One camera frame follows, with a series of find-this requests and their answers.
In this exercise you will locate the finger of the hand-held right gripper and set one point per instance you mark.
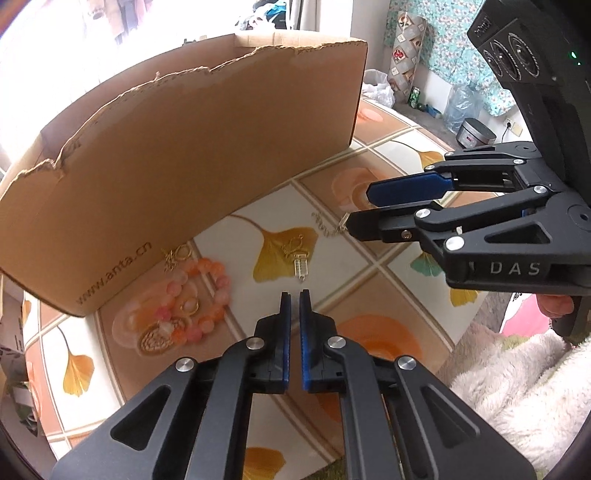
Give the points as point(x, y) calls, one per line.
point(383, 225)
point(401, 190)

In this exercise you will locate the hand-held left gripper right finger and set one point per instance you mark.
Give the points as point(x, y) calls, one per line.
point(304, 341)

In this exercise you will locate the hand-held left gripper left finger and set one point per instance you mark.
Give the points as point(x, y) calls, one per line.
point(284, 341)

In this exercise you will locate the brown cardboard box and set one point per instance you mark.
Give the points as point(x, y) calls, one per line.
point(184, 161)

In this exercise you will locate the person's right hand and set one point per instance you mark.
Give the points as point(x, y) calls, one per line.
point(556, 305)

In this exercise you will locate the small blue object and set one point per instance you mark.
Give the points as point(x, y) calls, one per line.
point(433, 110)

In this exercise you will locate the silver rice cooker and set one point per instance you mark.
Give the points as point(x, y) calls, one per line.
point(475, 134)

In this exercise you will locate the green can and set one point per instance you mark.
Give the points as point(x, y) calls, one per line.
point(416, 98)

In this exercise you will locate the clear plastic bottle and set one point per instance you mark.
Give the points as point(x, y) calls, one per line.
point(459, 108)

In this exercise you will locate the white plastic bag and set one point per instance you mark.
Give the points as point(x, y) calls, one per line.
point(381, 92)

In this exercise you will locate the teal floral cloth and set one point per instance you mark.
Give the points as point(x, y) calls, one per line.
point(461, 46)

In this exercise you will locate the round gold filigree pendant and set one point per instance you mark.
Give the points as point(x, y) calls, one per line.
point(154, 340)

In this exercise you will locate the patterned paper roll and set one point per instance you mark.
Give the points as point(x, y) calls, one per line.
point(406, 46)

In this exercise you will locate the pink cloth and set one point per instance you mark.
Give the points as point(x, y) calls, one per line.
point(521, 318)

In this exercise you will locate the clutter of clothes and cups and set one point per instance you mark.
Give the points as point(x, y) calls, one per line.
point(268, 16)

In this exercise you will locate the white fluffy blanket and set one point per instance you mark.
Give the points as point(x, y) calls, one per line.
point(521, 397)

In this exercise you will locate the white wall socket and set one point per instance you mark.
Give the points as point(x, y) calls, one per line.
point(513, 129)

